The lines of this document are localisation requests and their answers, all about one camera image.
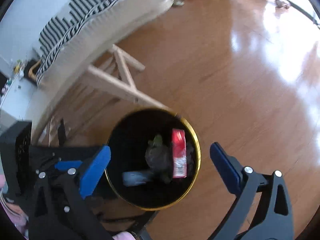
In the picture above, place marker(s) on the pale grey wrapper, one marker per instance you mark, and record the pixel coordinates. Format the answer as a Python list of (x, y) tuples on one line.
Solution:
[(135, 178)]

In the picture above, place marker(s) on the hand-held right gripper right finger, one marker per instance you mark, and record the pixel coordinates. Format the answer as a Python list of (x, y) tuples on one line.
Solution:
[(225, 167)]

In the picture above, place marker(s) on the black gold-rimmed trash bin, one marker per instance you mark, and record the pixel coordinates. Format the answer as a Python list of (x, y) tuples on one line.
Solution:
[(135, 135)]

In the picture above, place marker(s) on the dark grey crumpled wrapper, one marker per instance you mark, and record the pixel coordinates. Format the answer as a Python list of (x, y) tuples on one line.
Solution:
[(157, 158)]

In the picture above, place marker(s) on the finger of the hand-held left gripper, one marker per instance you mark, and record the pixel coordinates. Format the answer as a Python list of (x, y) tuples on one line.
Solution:
[(67, 165)]

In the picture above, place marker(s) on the black white striped blanket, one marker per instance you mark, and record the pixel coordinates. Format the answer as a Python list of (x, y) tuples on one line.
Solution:
[(82, 5)]

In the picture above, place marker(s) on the black table clamp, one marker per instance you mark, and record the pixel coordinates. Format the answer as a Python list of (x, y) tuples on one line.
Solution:
[(61, 131)]

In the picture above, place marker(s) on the small green packet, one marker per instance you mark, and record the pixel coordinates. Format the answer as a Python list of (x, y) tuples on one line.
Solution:
[(157, 140)]

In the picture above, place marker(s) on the person's left forearm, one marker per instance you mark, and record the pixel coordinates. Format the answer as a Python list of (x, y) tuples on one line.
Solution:
[(12, 215)]

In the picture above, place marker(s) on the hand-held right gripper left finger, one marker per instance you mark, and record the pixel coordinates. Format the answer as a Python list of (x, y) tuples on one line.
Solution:
[(96, 170)]

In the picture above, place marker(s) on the white cabinet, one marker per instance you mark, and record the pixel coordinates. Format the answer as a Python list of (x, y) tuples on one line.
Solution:
[(17, 97)]

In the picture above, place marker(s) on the small yellow figure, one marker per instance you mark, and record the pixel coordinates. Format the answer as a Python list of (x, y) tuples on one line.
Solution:
[(17, 68)]

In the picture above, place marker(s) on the red carton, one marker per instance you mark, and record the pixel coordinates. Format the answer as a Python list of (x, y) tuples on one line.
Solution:
[(178, 150)]

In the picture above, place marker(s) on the wooden trestle table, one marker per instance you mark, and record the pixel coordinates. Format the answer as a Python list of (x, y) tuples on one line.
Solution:
[(100, 37)]

